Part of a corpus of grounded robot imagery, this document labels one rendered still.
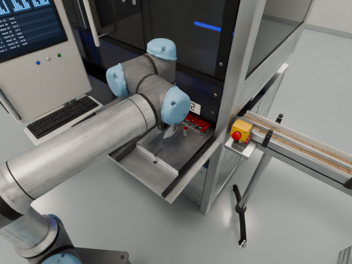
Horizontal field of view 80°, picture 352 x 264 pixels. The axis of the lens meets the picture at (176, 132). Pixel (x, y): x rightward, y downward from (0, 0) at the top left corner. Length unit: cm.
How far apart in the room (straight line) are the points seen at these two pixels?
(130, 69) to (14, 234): 48
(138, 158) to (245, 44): 65
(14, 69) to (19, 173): 105
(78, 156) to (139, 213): 149
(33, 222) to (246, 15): 83
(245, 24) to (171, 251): 148
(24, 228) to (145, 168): 49
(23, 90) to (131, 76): 101
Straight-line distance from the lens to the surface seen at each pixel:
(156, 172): 95
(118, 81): 51
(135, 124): 40
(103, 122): 39
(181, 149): 103
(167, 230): 177
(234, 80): 85
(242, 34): 78
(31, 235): 71
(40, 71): 144
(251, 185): 145
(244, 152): 107
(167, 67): 57
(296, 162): 113
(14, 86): 143
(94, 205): 196
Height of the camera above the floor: 168
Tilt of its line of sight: 46 degrees down
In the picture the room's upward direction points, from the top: straight up
